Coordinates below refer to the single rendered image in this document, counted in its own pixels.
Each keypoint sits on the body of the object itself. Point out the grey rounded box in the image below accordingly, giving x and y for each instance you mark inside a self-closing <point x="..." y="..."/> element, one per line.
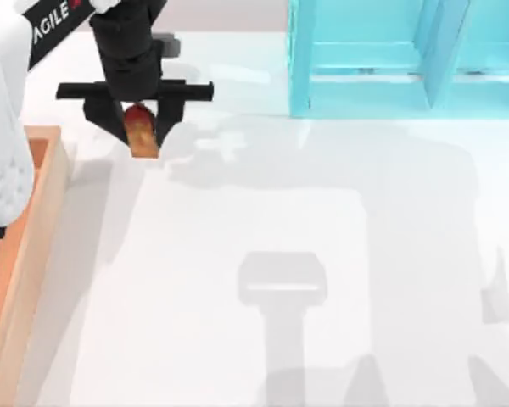
<point x="170" y="44"/>

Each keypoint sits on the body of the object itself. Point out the shallow salmon-coloured box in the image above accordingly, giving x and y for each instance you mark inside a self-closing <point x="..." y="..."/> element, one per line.
<point x="34" y="237"/>

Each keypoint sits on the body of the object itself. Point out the light blue rack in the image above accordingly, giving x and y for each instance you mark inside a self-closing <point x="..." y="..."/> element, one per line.
<point x="365" y="55"/>

